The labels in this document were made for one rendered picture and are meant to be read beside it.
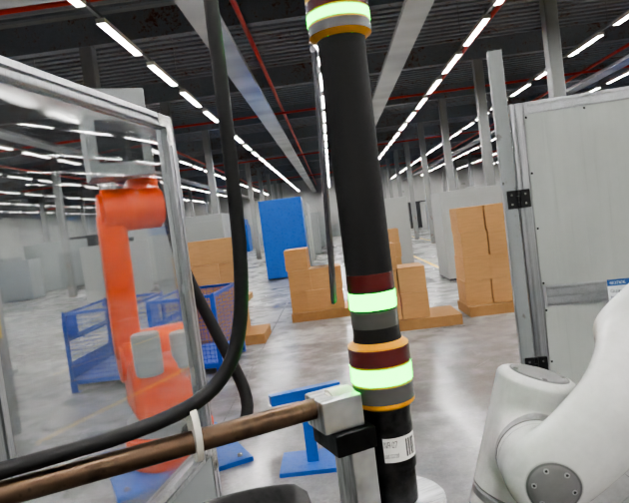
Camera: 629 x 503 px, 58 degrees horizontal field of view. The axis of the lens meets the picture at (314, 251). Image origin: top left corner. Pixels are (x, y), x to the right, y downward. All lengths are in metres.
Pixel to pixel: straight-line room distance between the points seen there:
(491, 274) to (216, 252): 4.05
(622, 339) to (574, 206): 1.66
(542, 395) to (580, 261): 1.67
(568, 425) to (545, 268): 1.70
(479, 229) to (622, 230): 6.35
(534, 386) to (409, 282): 7.41
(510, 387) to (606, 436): 0.11
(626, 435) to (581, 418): 0.04
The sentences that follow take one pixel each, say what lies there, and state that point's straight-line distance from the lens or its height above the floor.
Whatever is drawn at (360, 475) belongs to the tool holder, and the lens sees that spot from 0.41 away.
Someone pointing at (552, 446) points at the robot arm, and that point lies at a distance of 0.56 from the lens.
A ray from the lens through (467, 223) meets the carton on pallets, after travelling 8.54.
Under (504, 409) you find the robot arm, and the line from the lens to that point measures 0.63.
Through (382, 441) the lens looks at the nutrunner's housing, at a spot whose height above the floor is 1.51.
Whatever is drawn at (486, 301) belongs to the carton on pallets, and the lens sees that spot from 8.69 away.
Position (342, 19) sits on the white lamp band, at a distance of 0.40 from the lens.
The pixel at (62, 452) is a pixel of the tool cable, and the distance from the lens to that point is 0.36.
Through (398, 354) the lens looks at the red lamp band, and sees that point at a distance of 0.39.
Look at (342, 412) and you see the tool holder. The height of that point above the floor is 1.54.
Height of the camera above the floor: 1.66
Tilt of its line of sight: 3 degrees down
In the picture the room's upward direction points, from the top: 7 degrees counter-clockwise
